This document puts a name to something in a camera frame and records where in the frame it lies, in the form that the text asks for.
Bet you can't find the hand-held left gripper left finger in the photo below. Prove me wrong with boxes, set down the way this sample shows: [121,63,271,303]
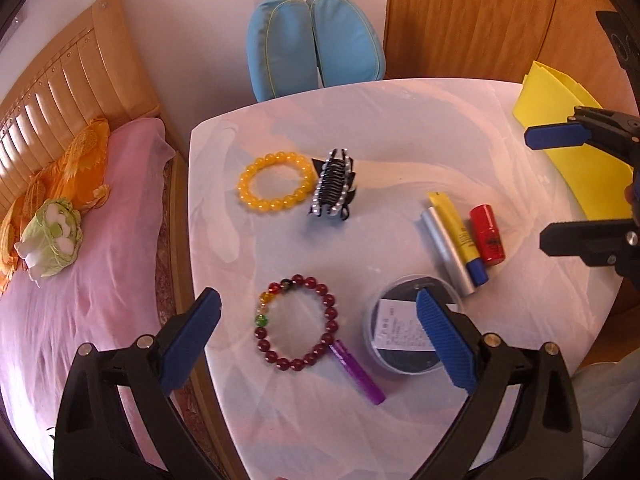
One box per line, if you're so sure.
[52,287,223,480]

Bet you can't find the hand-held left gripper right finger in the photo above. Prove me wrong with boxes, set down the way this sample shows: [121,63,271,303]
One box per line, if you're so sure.
[416,287,586,480]

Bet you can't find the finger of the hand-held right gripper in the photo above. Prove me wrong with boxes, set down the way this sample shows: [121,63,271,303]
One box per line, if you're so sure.
[540,217,640,278]
[523,105,640,171]

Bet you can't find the round clear case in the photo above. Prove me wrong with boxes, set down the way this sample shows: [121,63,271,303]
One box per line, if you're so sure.
[363,274,463,375]

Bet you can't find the yellow plastic bin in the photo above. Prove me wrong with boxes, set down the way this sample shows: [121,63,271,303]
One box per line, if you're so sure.
[512,60,636,221]

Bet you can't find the red tube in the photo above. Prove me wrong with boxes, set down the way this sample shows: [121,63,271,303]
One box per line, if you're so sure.
[469,204,507,267]

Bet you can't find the dark red bead bracelet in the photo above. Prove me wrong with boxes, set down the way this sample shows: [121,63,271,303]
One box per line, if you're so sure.
[254,274,341,372]

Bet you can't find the yellow bead bracelet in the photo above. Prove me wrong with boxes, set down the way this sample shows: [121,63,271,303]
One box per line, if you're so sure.
[237,152,318,215]

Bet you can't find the black pearl hair claw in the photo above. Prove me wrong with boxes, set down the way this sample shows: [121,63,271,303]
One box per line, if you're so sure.
[306,147,358,223]

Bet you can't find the silver tube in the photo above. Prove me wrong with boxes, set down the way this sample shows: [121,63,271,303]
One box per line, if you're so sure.
[421,207,476,297]

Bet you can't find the purple tube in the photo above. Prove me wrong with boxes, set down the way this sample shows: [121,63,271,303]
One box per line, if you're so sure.
[329,340,387,406]

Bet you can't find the yellow blue tube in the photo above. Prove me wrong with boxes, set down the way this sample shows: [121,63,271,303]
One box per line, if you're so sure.
[427,191,489,287]

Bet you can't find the wooden wardrobe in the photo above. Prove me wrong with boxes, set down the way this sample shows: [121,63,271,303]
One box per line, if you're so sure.
[384,0,640,126]

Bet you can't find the person's light trousers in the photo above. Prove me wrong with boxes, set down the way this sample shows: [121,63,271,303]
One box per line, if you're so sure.
[570,355,640,466]

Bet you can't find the cabbage plush toy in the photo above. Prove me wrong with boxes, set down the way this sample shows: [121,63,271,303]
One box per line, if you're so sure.
[14,197,83,288]

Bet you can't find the blue chair backrest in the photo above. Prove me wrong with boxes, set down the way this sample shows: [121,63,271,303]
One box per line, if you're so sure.
[246,0,386,103]

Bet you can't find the wooden bed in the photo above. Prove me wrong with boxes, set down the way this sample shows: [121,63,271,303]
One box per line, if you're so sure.
[0,0,246,480]

